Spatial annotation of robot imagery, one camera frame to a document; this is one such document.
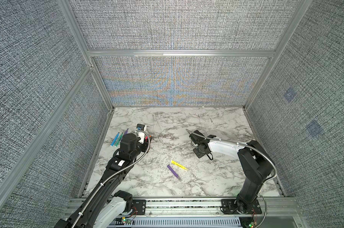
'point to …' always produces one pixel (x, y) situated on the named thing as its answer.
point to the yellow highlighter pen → (179, 165)
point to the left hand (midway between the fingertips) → (147, 133)
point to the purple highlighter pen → (174, 173)
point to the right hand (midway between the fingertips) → (200, 148)
